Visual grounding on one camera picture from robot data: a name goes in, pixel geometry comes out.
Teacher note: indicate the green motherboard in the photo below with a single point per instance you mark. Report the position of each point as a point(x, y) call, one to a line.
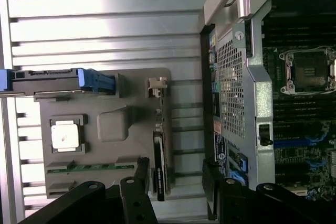
point(296, 155)

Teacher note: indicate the small silver chipset heatsink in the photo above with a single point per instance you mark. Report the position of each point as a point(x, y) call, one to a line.
point(332, 165)

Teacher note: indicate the hard disk in blue caddy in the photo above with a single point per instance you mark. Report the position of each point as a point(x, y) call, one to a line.
point(47, 82)

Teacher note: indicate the blue expansion slot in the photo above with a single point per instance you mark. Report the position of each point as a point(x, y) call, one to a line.
point(294, 144)

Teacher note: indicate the CPU socket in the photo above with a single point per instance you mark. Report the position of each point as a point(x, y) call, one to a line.
point(307, 72)

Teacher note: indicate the gray parts rack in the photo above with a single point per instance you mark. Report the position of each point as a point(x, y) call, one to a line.
point(105, 155)

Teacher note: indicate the green RAM stick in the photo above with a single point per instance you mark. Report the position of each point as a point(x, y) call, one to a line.
point(92, 167)

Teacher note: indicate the silver CPU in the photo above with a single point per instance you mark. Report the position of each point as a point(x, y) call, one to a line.
point(64, 136)

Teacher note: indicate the open black PC case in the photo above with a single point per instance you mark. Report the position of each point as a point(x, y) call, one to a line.
point(260, 90)

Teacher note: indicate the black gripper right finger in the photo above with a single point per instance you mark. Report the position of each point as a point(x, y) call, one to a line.
point(231, 203)

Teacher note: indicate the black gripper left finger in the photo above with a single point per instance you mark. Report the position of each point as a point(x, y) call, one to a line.
point(134, 203)

